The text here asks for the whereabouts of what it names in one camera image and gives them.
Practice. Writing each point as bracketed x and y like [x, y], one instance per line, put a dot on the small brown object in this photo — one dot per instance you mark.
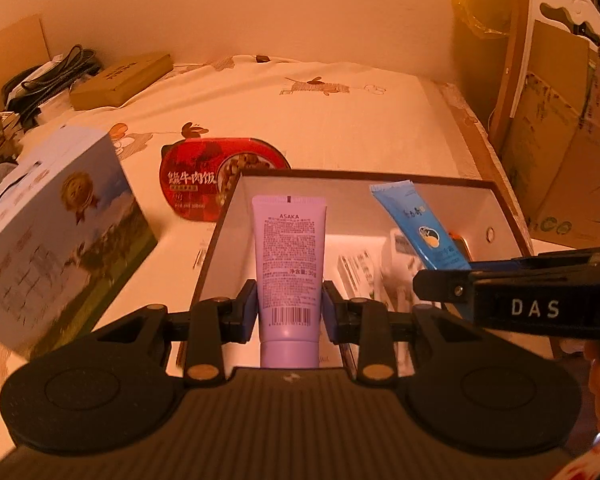
[262, 58]

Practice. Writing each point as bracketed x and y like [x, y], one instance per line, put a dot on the red spotted white cloth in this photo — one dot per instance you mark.
[585, 467]

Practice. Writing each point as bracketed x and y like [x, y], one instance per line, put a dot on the yellow plastic bag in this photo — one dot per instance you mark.
[485, 10]

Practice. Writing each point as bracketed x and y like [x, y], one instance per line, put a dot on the purple tube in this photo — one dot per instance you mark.
[287, 270]

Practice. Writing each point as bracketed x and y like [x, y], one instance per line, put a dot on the blue tube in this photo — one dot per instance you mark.
[425, 230]

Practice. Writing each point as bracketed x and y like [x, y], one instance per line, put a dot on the blue green milk carton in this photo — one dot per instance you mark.
[55, 240]

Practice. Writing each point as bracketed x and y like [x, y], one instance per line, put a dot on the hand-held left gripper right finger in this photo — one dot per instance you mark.
[330, 316]

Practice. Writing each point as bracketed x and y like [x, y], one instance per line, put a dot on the brown cardboard box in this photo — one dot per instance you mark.
[220, 260]

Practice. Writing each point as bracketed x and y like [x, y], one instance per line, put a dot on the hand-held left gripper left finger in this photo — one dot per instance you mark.
[250, 310]

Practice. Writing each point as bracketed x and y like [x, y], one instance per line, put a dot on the orange utility knife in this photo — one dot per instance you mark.
[461, 246]

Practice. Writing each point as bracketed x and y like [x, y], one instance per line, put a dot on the large printed cardboard box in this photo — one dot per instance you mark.
[565, 160]

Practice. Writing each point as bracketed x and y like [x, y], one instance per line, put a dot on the small dark printed box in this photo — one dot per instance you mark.
[0, 135]

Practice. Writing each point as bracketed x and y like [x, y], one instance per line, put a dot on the flat tan box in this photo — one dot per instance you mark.
[120, 80]

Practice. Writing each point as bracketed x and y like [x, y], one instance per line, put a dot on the red meal tray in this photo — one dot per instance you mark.
[205, 175]

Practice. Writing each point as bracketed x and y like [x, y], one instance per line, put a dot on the wooden board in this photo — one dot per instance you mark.
[510, 70]

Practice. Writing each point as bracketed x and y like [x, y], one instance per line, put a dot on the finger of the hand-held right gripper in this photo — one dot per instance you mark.
[440, 285]
[540, 256]

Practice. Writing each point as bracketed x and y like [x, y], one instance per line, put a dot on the white medicine box green print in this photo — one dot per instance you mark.
[362, 275]

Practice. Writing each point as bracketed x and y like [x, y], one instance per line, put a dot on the white wifi extender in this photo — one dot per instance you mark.
[402, 265]

